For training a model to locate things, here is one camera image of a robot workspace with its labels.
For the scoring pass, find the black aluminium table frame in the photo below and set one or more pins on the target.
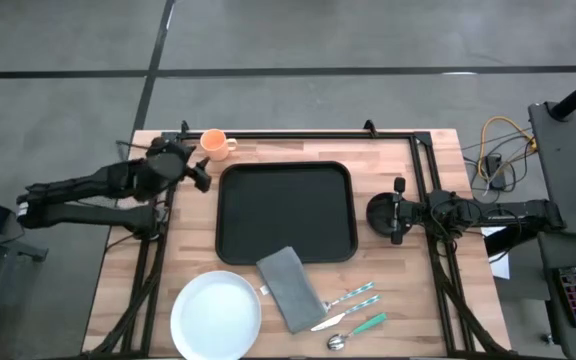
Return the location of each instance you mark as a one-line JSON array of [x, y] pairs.
[[293, 135]]

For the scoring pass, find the dark keyboard desk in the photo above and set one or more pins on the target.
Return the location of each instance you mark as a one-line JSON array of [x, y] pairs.
[[550, 310]]

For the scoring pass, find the white paper sheet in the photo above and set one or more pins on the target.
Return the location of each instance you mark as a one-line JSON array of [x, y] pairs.
[[500, 262]]

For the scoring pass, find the black power adapter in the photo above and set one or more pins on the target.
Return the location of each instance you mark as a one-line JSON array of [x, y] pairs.
[[494, 172]]

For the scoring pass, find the black frame clamp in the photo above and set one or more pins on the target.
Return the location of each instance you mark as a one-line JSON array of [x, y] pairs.
[[370, 127], [184, 127]]

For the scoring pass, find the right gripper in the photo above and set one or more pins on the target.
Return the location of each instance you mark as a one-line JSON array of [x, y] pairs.
[[405, 212]]

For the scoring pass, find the black bowl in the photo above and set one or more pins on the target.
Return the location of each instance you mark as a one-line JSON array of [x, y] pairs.
[[379, 215]]

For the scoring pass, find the grey side desk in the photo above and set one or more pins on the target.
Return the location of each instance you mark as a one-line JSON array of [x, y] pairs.
[[573, 175]]

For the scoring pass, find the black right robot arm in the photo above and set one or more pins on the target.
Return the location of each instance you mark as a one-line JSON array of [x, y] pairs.
[[508, 215]]

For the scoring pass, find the black plastic tray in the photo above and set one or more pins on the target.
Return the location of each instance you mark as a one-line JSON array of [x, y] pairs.
[[288, 212]]

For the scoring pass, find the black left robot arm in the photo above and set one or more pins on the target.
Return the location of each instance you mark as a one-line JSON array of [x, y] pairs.
[[93, 215]]

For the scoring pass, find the grey cloth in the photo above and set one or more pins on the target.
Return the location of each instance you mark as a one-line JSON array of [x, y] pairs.
[[290, 292]]

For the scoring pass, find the white round plate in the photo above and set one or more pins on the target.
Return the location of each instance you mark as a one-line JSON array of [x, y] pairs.
[[215, 316]]

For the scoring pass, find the orange mug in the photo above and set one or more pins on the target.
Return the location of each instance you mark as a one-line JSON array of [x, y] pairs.
[[213, 144]]

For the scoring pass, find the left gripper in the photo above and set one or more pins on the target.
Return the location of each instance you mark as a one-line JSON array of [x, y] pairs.
[[191, 171]]

